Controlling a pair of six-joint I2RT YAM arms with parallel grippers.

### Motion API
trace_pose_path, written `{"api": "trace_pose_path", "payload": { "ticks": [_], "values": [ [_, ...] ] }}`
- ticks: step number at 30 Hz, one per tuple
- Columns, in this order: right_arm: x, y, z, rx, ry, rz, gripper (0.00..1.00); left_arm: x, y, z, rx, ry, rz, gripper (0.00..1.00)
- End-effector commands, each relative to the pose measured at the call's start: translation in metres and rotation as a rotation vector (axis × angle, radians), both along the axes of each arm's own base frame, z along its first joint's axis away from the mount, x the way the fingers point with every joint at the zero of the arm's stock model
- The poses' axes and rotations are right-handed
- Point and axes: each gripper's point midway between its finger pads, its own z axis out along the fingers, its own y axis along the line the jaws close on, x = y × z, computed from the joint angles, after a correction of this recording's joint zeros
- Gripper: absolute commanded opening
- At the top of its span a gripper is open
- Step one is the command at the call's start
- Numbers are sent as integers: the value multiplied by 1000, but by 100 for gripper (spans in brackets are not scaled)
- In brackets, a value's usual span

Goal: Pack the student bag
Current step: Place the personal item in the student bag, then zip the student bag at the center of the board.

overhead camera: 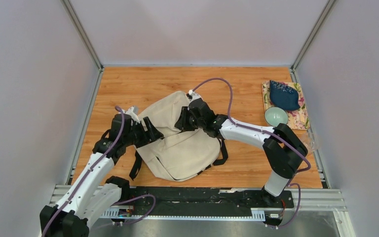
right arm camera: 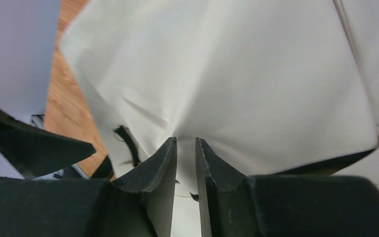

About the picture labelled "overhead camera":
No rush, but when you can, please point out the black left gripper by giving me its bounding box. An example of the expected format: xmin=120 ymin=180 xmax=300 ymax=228
xmin=123 ymin=117 xmax=164 ymax=149

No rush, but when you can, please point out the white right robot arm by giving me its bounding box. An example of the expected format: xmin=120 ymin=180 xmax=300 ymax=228
xmin=175 ymin=98 xmax=308 ymax=207

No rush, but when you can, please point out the clear drinking glass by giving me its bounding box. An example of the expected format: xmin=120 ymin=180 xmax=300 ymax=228
xmin=300 ymin=131 xmax=320 ymax=153

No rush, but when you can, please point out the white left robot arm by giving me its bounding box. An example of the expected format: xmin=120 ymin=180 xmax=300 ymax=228
xmin=39 ymin=110 xmax=164 ymax=237

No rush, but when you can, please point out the beige canvas backpack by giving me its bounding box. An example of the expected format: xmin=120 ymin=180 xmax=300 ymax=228
xmin=129 ymin=91 xmax=228 ymax=182

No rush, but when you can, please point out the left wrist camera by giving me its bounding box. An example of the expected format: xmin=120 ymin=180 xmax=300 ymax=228
xmin=125 ymin=106 xmax=140 ymax=123

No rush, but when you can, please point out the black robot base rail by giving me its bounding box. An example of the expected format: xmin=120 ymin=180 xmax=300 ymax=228
xmin=102 ymin=186 xmax=296 ymax=222

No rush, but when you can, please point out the floral placemat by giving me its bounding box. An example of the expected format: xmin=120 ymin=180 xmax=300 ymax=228
xmin=262 ymin=80 xmax=309 ymax=130

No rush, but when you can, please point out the light green ceramic bowl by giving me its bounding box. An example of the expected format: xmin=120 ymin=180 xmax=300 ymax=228
xmin=265 ymin=107 xmax=289 ymax=127

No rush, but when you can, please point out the dark blue embroidered pouch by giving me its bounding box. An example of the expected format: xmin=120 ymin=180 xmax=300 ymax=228
xmin=269 ymin=80 xmax=300 ymax=111

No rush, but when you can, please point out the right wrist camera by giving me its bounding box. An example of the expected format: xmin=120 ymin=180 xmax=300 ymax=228
xmin=187 ymin=90 xmax=203 ymax=108

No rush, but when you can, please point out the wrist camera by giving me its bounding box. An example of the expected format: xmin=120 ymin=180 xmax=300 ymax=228
xmin=125 ymin=106 xmax=140 ymax=123
xmin=187 ymin=90 xmax=203 ymax=108

